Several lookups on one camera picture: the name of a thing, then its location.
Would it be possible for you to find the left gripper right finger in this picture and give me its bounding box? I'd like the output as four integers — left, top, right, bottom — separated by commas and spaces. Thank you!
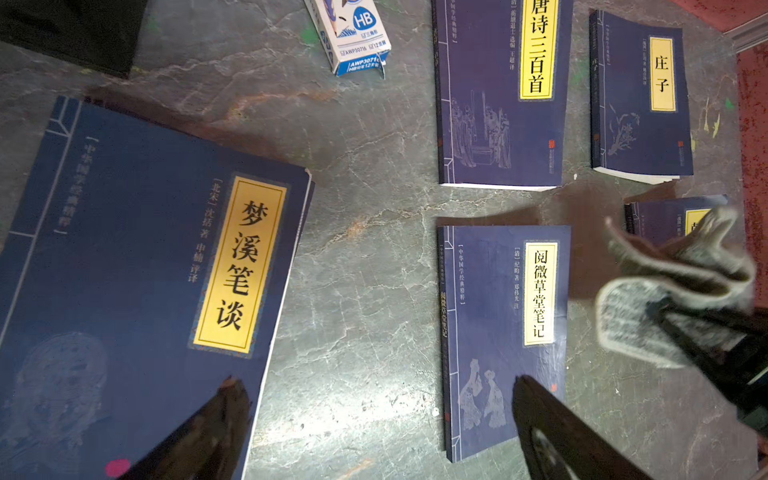
512, 375, 649, 479

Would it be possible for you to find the navy book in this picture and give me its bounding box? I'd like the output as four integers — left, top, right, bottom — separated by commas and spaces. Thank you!
589, 10, 694, 185
437, 225, 571, 463
432, 0, 574, 191
1, 96, 314, 479
624, 195, 728, 246

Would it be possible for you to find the black mesh file organizer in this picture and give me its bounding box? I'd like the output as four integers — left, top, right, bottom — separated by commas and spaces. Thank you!
1, 0, 148, 79

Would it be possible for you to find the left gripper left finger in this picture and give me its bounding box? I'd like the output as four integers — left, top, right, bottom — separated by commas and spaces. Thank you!
121, 377, 252, 479

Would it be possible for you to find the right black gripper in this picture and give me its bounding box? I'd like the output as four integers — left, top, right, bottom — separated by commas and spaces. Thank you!
650, 299, 767, 479

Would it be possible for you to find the grey striped wiping cloth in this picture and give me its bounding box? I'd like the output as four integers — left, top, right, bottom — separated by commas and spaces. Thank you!
595, 205, 756, 368

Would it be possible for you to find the pencil box white blue red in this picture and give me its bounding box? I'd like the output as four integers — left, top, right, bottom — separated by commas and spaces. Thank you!
304, 0, 391, 77

